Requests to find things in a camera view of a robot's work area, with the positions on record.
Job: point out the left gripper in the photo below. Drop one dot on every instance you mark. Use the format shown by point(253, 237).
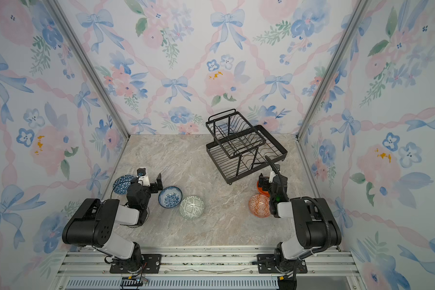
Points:
point(155, 185)

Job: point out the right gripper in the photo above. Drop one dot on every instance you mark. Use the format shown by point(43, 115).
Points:
point(273, 180)

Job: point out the dark blue patterned bowl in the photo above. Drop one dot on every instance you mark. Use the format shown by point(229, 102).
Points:
point(122, 184)

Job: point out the black wire dish rack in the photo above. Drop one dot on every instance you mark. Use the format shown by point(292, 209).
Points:
point(240, 149)

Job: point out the brown white patterned bowl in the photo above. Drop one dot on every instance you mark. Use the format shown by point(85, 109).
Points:
point(138, 214)

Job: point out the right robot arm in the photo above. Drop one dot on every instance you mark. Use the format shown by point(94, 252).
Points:
point(316, 229)

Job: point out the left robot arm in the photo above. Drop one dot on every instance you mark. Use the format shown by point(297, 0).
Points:
point(93, 222)

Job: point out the orange bowl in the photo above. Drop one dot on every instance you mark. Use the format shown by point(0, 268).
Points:
point(261, 191)

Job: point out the blue floral bowl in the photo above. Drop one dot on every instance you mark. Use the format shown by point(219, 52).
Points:
point(170, 197)

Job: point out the red patterned bowl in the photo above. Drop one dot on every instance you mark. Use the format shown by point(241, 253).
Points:
point(259, 206)

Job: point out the green patterned bowl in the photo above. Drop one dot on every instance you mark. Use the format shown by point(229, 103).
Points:
point(192, 207)

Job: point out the right corner aluminium profile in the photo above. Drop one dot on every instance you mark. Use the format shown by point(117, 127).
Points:
point(345, 41)

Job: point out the corner aluminium profile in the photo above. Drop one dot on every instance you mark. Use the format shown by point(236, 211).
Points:
point(345, 41)
point(63, 23)

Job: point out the left corner aluminium profile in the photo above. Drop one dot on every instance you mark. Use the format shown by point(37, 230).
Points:
point(63, 23)

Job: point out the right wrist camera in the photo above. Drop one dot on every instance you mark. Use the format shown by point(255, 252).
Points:
point(272, 175)

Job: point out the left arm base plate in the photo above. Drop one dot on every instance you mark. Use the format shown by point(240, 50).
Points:
point(149, 264)

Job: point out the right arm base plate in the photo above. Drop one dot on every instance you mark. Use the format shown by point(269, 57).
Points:
point(276, 264)

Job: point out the aluminium mounting rail frame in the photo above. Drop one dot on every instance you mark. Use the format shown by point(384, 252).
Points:
point(208, 268)

